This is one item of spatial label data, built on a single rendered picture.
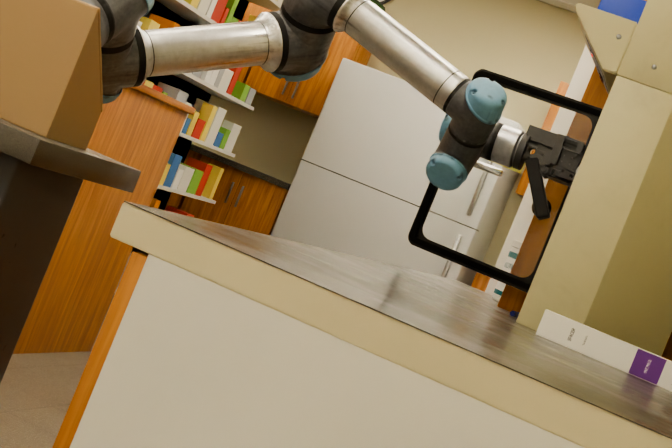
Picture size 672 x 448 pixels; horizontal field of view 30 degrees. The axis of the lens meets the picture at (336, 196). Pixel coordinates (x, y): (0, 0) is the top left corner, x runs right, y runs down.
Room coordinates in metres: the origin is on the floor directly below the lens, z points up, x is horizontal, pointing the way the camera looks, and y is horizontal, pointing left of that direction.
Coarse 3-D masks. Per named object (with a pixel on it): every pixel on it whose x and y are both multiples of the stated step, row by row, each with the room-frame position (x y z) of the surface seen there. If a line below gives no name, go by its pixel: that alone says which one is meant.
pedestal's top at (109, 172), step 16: (0, 128) 1.85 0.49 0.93; (16, 128) 1.85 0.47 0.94; (0, 144) 1.84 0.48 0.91; (16, 144) 1.83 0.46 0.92; (32, 144) 1.82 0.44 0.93; (48, 144) 1.85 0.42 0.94; (64, 144) 1.96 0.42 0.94; (32, 160) 1.82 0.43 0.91; (48, 160) 1.86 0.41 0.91; (64, 160) 1.90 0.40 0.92; (80, 160) 1.94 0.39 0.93; (96, 160) 1.98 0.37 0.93; (112, 160) 2.08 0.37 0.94; (80, 176) 1.96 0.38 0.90; (96, 176) 2.00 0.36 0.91; (112, 176) 2.04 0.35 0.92; (128, 176) 2.09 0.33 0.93
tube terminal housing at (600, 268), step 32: (640, 32) 2.21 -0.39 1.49; (640, 64) 2.20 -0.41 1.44; (608, 96) 2.21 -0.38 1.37; (640, 96) 2.19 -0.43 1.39; (608, 128) 2.20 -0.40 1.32; (640, 128) 2.19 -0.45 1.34; (608, 160) 2.20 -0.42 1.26; (640, 160) 2.18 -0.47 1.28; (576, 192) 2.20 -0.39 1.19; (608, 192) 2.19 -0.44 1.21; (640, 192) 2.18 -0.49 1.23; (576, 224) 2.20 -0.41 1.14; (608, 224) 2.18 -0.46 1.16; (640, 224) 2.19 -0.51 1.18; (544, 256) 2.21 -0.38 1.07; (576, 256) 2.19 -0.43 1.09; (608, 256) 2.18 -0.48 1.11; (640, 256) 2.21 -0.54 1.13; (544, 288) 2.20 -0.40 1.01; (576, 288) 2.19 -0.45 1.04; (608, 288) 2.19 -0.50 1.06; (640, 288) 2.22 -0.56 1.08; (576, 320) 2.18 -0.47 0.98; (608, 320) 2.20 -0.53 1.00; (640, 320) 2.23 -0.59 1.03
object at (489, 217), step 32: (512, 96) 2.60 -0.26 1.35; (544, 128) 2.56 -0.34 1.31; (576, 128) 2.53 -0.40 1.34; (480, 160) 2.60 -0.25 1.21; (448, 192) 2.62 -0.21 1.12; (480, 192) 2.59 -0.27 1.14; (512, 192) 2.56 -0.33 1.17; (448, 224) 2.61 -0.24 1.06; (480, 224) 2.58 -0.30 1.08; (512, 224) 2.55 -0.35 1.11; (544, 224) 2.53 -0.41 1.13; (480, 256) 2.57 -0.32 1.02; (512, 256) 2.54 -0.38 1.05
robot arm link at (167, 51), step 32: (160, 32) 2.27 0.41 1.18; (192, 32) 2.30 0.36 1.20; (224, 32) 2.33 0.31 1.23; (256, 32) 2.36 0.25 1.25; (288, 32) 2.37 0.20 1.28; (320, 32) 2.37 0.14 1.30; (128, 64) 2.21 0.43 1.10; (160, 64) 2.26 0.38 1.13; (192, 64) 2.30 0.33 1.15; (224, 64) 2.34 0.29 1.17; (256, 64) 2.39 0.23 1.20; (288, 64) 2.40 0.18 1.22; (320, 64) 2.45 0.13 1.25
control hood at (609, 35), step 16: (592, 16) 2.23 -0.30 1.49; (608, 16) 2.22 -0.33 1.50; (592, 32) 2.23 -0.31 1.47; (608, 32) 2.22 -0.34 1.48; (624, 32) 2.21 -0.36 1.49; (592, 48) 2.27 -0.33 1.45; (608, 48) 2.22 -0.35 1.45; (624, 48) 2.21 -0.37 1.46; (608, 64) 2.21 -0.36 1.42; (608, 80) 2.30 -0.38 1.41
